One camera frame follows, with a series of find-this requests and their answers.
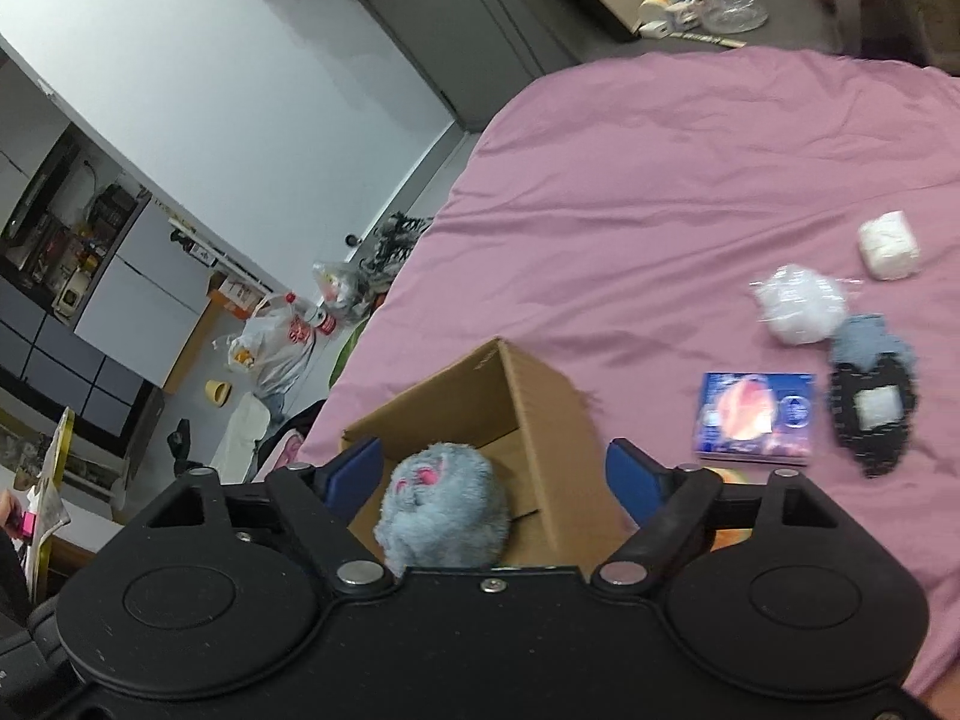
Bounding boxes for hamburger plush toy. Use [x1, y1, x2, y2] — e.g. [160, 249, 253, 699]
[709, 466, 754, 551]

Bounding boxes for brown cardboard box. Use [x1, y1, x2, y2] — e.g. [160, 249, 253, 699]
[340, 338, 626, 575]

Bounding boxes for grey fluffy plush toy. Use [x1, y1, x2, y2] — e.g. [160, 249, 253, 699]
[374, 442, 511, 575]

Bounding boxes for blue tissue packet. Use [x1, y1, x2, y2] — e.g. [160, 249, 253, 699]
[693, 371, 815, 466]

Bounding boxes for black stitched heart cushion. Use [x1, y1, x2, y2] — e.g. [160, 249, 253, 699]
[828, 353, 918, 478]

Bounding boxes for white stuffing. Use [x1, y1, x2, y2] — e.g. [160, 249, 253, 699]
[750, 263, 864, 346]

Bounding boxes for blue denim fabric pouch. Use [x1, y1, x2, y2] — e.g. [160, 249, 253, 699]
[828, 314, 918, 379]

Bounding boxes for white paper ball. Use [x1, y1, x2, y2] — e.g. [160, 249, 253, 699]
[857, 210, 921, 281]

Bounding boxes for pink cartoon cushion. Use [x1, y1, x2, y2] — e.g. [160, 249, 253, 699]
[254, 431, 304, 481]

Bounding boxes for yellow slipper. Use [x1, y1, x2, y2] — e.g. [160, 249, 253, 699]
[203, 379, 233, 408]

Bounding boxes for black slippers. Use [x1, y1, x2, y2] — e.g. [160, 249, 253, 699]
[166, 418, 190, 476]

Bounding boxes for white plastic shopping bag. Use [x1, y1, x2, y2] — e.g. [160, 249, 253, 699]
[213, 293, 317, 400]

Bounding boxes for floor water bottle red label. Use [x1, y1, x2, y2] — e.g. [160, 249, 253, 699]
[285, 293, 337, 335]

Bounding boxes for clear bag of trash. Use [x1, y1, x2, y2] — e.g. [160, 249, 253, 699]
[313, 262, 368, 317]

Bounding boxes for orange cardboard box on floor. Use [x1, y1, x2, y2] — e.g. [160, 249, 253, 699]
[206, 270, 263, 320]

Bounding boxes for pink bed sheet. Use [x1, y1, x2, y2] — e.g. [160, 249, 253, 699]
[302, 47, 958, 694]

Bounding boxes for grey sneakers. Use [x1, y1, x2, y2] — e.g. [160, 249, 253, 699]
[359, 211, 434, 288]

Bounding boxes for white kitchen cabinet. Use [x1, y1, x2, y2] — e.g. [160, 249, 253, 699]
[0, 50, 226, 392]

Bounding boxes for grey door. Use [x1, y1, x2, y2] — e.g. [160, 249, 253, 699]
[359, 0, 576, 132]

